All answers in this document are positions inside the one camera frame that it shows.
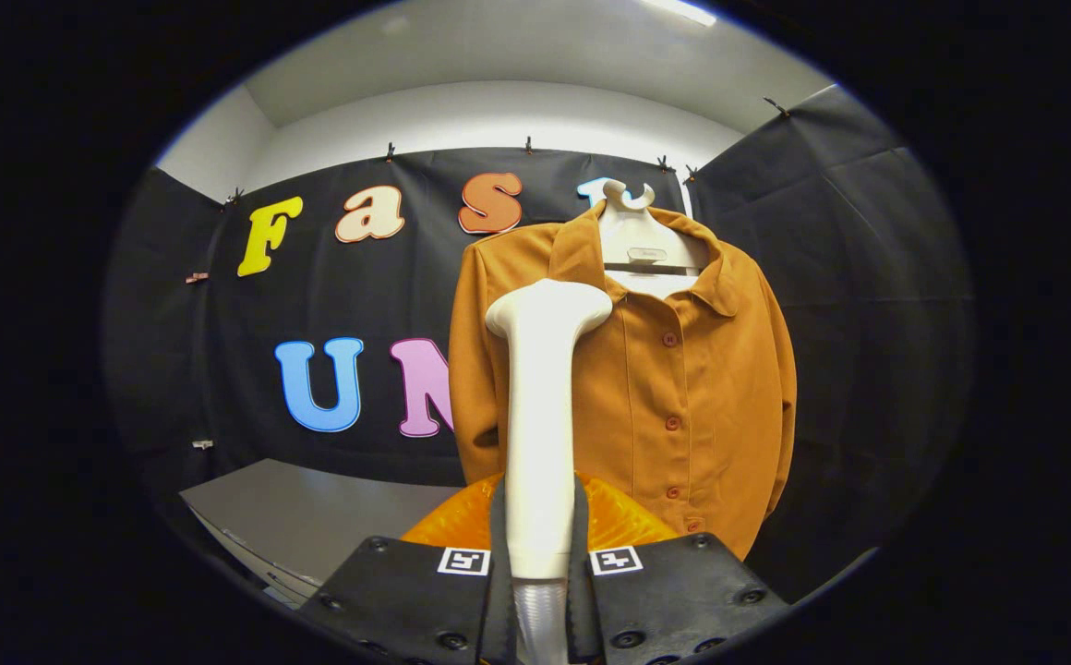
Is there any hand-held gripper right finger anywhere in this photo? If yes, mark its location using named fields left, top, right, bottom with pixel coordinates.
left=565, top=473, right=790, bottom=665

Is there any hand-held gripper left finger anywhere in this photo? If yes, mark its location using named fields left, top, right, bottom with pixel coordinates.
left=298, top=473, right=518, bottom=665

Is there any orange button shirt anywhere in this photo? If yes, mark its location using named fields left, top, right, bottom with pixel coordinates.
left=448, top=201, right=798, bottom=562

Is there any row of black clips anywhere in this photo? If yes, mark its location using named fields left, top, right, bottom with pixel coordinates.
left=222, top=95, right=790, bottom=209

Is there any white clothes hanger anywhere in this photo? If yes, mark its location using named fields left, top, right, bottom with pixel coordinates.
left=598, top=180, right=712, bottom=299

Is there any grey cabinet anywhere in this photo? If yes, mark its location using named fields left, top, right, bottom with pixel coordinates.
left=180, top=459, right=467, bottom=611

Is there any white garment steamer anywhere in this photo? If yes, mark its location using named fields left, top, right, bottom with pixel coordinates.
left=485, top=279, right=613, bottom=665

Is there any black backdrop cloth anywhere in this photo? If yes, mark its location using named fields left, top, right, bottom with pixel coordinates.
left=102, top=85, right=978, bottom=601

